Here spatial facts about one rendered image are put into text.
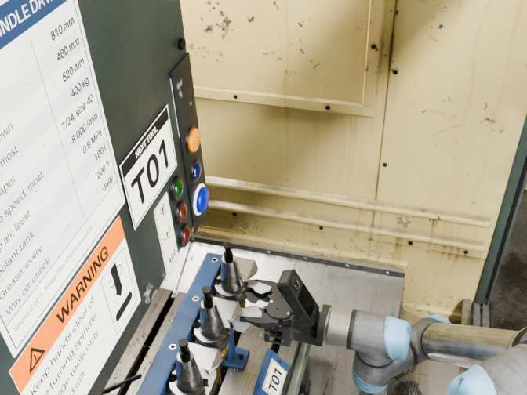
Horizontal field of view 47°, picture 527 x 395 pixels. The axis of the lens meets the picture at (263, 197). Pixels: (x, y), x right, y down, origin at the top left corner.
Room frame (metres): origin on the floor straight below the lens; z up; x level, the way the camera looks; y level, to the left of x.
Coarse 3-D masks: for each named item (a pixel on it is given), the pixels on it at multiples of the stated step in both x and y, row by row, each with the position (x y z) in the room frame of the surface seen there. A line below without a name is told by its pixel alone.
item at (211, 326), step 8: (200, 312) 0.68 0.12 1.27; (208, 312) 0.67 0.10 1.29; (216, 312) 0.68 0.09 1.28; (200, 320) 0.68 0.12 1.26; (208, 320) 0.67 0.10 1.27; (216, 320) 0.67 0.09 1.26; (200, 328) 0.67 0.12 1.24; (208, 328) 0.66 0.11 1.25; (216, 328) 0.67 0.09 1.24; (208, 336) 0.66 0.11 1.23; (216, 336) 0.66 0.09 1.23
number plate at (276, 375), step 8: (272, 360) 0.80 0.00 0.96; (272, 368) 0.78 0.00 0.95; (280, 368) 0.79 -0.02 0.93; (272, 376) 0.77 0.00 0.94; (280, 376) 0.78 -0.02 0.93; (264, 384) 0.74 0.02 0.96; (272, 384) 0.75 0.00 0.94; (280, 384) 0.76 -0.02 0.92; (272, 392) 0.73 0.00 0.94; (280, 392) 0.74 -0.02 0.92
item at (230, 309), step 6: (216, 300) 0.75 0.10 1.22; (222, 300) 0.75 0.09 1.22; (228, 300) 0.75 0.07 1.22; (234, 300) 0.75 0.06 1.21; (222, 306) 0.74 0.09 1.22; (228, 306) 0.74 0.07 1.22; (234, 306) 0.74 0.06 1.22; (240, 306) 0.74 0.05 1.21; (222, 312) 0.73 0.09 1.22; (228, 312) 0.72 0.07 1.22; (234, 312) 0.72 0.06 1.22; (240, 312) 0.73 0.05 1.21; (228, 318) 0.71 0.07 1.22; (234, 318) 0.71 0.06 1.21
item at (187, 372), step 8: (176, 360) 0.57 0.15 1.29; (192, 360) 0.57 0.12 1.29; (176, 368) 0.57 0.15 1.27; (184, 368) 0.56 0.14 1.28; (192, 368) 0.57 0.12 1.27; (176, 376) 0.57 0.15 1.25; (184, 376) 0.56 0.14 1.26; (192, 376) 0.56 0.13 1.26; (200, 376) 0.58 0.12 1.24; (176, 384) 0.57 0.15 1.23; (184, 384) 0.56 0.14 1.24; (192, 384) 0.56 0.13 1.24; (200, 384) 0.57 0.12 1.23
